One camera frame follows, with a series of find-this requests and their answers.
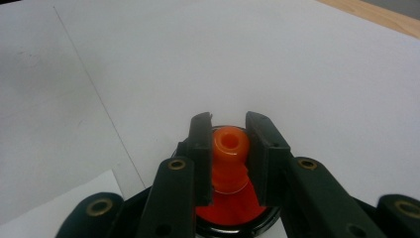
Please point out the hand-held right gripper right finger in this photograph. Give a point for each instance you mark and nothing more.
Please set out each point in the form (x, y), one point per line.
(265, 155)

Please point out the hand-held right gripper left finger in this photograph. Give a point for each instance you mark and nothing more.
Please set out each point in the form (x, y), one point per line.
(202, 158)

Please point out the round red ink pad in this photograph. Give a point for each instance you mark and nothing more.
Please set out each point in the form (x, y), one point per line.
(231, 211)

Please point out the large white table cover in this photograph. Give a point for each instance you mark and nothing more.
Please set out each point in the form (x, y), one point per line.
(264, 66)

